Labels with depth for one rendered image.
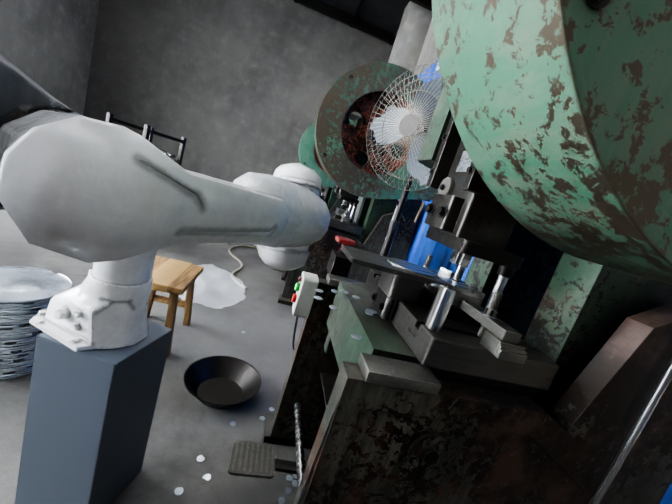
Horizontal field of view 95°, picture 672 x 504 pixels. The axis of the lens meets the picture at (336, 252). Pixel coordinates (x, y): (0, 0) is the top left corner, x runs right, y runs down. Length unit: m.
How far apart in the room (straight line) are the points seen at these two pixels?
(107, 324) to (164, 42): 7.47
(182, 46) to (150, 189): 7.71
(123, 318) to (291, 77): 7.05
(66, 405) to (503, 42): 0.96
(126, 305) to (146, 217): 0.55
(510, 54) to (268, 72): 7.31
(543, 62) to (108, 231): 0.36
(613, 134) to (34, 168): 0.42
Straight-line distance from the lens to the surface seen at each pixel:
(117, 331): 0.82
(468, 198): 0.76
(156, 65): 8.00
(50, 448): 1.01
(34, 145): 0.26
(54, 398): 0.93
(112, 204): 0.25
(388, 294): 0.75
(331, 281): 0.98
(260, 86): 7.54
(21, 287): 1.49
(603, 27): 0.35
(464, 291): 0.79
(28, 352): 1.50
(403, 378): 0.58
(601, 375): 0.86
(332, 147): 2.05
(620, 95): 0.36
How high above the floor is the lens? 0.90
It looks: 11 degrees down
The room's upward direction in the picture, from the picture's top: 18 degrees clockwise
